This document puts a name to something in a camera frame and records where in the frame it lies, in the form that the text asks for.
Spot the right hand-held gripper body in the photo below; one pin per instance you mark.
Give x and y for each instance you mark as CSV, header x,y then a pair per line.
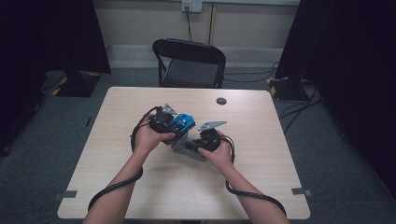
x,y
210,140

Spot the grey tape strip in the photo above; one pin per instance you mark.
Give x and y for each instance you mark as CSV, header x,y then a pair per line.
x,y
66,194
300,191

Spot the white wall socket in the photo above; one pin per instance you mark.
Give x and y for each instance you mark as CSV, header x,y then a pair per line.
x,y
192,5

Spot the black stand base yellow tape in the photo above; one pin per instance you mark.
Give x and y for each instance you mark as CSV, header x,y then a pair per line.
x,y
77,85
286,88

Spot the person's right hand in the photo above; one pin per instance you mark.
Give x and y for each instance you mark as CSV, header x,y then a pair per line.
x,y
222,157

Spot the small black floor object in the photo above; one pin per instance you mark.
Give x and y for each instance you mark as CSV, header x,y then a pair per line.
x,y
88,121

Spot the grey cloth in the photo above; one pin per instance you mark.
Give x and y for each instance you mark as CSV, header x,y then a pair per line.
x,y
186,149

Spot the person's left hand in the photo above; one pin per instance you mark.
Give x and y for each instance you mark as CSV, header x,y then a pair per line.
x,y
148,138

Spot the black curtain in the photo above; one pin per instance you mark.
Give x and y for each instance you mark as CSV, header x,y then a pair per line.
x,y
46,37
351,62

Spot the black folding chair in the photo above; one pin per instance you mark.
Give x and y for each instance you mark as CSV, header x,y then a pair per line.
x,y
190,73

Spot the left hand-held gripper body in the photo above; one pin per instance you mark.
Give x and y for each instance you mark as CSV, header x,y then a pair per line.
x,y
162,123

